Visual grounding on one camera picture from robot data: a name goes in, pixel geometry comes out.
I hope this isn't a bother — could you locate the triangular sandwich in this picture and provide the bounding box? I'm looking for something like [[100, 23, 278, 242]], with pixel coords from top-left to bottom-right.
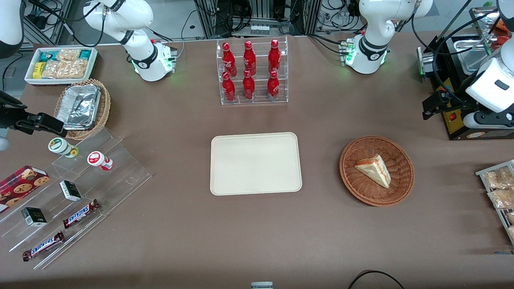
[[354, 155, 392, 189]]

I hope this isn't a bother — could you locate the tan wicker basket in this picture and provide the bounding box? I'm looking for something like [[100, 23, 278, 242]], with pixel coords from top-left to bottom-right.
[[53, 78, 112, 140]]

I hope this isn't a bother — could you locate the round brown wicker basket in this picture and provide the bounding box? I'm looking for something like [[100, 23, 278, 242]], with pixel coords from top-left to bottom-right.
[[339, 136, 415, 208]]

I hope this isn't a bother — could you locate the beige rectangular tray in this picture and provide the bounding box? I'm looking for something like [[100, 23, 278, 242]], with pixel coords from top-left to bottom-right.
[[210, 132, 303, 196]]

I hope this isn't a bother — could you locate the black food warmer appliance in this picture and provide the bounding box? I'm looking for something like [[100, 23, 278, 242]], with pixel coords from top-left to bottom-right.
[[417, 6, 514, 141]]

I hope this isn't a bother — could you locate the green lid yoghurt cup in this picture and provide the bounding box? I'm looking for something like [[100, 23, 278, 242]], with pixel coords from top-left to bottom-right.
[[48, 137, 79, 159]]

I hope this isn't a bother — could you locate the silver foil container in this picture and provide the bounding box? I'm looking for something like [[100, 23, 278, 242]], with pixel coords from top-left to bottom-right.
[[55, 84, 102, 131]]

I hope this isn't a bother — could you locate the red cookie box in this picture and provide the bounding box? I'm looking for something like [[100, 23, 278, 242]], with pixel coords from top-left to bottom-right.
[[0, 165, 50, 214]]

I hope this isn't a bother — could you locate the grey metal snack rack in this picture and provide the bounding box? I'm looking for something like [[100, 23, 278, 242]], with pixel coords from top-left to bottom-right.
[[475, 159, 514, 246]]

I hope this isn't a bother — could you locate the clear cracker bag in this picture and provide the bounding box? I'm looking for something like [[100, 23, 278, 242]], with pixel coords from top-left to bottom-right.
[[56, 49, 81, 62], [42, 59, 89, 79]]

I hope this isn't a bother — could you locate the red lid yoghurt cup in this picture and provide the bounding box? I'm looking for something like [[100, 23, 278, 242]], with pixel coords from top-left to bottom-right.
[[87, 151, 114, 171]]

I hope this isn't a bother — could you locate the small black box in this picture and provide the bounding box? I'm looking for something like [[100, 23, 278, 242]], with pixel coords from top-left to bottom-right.
[[21, 207, 48, 228], [59, 180, 82, 202]]

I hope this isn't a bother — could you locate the white rectangular snack bin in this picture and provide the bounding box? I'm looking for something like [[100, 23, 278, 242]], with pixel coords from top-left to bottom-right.
[[24, 47, 98, 87]]

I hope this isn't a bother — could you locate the clear acrylic stepped shelf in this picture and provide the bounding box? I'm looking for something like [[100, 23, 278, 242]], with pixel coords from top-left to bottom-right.
[[0, 128, 153, 271]]

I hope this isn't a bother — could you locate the brown Snickers bar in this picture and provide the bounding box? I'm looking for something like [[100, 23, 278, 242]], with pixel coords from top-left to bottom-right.
[[22, 231, 65, 262], [62, 199, 101, 230]]

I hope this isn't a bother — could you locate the red cola bottle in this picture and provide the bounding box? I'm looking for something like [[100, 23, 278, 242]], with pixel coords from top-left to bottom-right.
[[267, 70, 280, 101], [243, 41, 257, 76], [222, 42, 238, 77], [222, 71, 237, 102], [242, 70, 256, 100], [268, 39, 281, 75]]

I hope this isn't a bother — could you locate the clear acrylic bottle rack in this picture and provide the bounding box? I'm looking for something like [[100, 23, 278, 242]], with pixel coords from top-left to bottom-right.
[[216, 36, 289, 106]]

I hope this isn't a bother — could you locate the black floor cable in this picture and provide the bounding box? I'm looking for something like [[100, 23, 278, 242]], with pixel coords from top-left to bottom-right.
[[347, 270, 406, 289]]

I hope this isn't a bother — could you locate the aluminium frame rack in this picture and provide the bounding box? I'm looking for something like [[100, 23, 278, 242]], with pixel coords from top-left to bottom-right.
[[193, 0, 322, 39]]

